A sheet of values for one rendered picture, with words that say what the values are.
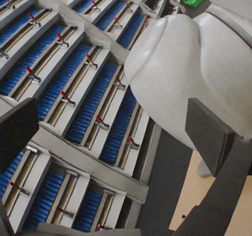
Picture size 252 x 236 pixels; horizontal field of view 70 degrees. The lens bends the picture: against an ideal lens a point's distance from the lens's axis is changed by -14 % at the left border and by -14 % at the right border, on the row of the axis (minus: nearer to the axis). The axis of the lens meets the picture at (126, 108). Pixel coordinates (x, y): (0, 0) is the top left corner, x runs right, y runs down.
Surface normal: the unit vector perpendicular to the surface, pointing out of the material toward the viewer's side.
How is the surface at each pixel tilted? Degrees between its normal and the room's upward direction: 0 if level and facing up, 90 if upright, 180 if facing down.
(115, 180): 90
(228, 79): 85
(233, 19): 37
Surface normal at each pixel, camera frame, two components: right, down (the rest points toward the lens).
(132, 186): 0.58, -0.36
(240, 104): 0.04, 0.50
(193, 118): -1.00, 0.00
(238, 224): -0.79, -0.53
